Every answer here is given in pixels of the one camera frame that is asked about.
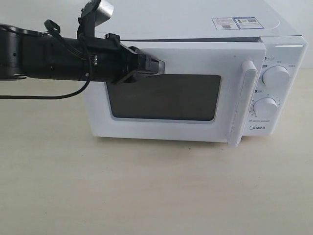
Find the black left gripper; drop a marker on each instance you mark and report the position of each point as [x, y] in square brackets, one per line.
[108, 60]

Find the white microwave door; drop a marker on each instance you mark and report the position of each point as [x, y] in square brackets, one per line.
[202, 93]

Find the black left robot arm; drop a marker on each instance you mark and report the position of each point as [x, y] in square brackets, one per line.
[27, 53]

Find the white Midea microwave oven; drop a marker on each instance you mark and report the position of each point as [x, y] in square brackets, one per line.
[217, 21]

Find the white lower timer knob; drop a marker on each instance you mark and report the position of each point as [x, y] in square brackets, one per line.
[265, 107]

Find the white upper power knob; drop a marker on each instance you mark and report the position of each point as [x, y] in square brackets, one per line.
[276, 76]

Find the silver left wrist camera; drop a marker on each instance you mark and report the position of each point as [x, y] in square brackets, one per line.
[102, 10]

